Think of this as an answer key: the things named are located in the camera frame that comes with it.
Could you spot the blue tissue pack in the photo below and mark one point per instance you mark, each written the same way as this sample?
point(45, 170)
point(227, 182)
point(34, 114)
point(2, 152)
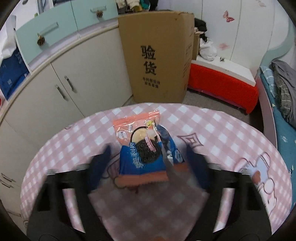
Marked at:
point(13, 73)

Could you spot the teal bed headboard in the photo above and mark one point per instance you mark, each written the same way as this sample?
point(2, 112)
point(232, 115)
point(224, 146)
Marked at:
point(282, 41)

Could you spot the teal bed sheet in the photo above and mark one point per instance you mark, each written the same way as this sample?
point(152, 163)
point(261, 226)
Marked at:
point(280, 133)

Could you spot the hanging clothes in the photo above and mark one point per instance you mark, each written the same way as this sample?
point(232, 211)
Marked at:
point(136, 5)

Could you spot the white plastic bag on bench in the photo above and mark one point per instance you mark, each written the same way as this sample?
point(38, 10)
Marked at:
point(207, 50)

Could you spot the red white storage bench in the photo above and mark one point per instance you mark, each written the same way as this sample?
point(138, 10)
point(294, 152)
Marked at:
point(226, 81)

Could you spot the pink checkered tablecloth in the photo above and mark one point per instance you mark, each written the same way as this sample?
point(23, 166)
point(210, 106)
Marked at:
point(164, 209)

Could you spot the grey folded blanket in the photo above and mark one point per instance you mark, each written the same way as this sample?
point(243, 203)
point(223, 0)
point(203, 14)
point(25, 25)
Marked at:
point(284, 77)

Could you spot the large cardboard box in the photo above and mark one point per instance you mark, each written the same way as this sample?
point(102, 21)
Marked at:
point(158, 47)

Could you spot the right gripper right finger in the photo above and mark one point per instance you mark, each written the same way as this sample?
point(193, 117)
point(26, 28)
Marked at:
point(247, 220)

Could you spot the white low cabinet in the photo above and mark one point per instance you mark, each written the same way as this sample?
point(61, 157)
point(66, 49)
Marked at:
point(82, 75)

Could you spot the white shopping bag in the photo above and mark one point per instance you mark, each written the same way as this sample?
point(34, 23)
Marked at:
point(8, 42)

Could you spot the teal drawer unit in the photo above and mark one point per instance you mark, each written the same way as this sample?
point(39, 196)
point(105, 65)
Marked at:
point(63, 27)

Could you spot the pink snack packet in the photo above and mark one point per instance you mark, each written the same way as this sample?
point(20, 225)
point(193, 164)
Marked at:
point(127, 124)

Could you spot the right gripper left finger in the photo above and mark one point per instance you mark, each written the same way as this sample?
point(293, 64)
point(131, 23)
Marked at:
point(49, 219)

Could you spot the blue snack bag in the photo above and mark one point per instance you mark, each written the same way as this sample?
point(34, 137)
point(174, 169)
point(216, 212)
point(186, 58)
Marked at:
point(142, 153)

